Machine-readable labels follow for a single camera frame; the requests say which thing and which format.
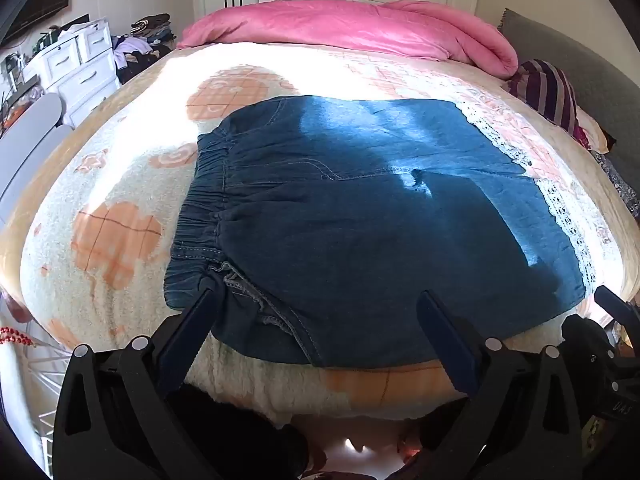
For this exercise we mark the pile of dark clothes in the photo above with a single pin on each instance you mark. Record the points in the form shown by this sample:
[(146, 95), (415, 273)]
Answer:
[(145, 42)]

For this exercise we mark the tan bed sheet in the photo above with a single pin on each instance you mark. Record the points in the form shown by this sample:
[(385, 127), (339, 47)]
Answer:
[(30, 195)]

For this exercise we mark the cream pillow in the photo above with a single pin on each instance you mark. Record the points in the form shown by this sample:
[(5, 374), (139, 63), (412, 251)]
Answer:
[(592, 132)]

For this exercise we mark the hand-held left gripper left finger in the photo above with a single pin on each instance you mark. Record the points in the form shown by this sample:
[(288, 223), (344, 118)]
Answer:
[(192, 327)]

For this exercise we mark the navy patterned cloth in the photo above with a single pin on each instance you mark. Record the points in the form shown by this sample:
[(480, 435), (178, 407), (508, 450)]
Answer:
[(622, 185)]

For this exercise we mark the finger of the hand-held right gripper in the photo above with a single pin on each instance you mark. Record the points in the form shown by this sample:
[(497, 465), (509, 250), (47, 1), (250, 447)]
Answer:
[(614, 305)]

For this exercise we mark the grey padded headboard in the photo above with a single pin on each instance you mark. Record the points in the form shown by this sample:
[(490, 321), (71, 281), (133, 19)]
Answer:
[(575, 55)]

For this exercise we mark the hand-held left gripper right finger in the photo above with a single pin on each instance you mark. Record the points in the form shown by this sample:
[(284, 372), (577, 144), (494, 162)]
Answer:
[(445, 340)]

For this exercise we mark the white drawer cabinet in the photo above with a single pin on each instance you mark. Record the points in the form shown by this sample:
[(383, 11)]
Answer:
[(75, 75)]

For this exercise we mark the blue denim pants lace trim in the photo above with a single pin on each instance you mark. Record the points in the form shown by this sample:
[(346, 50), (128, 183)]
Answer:
[(350, 235)]

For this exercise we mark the pink duvet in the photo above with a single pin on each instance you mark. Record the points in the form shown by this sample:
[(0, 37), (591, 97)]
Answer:
[(350, 25)]

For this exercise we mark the white orange printed fleece blanket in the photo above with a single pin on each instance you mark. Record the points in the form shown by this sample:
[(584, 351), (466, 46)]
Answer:
[(115, 170)]

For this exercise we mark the purple striped cloth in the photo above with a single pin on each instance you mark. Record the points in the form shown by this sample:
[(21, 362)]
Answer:
[(545, 90)]

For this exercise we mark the grey board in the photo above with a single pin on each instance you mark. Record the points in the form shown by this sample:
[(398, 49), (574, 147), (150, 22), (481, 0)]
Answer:
[(30, 145)]

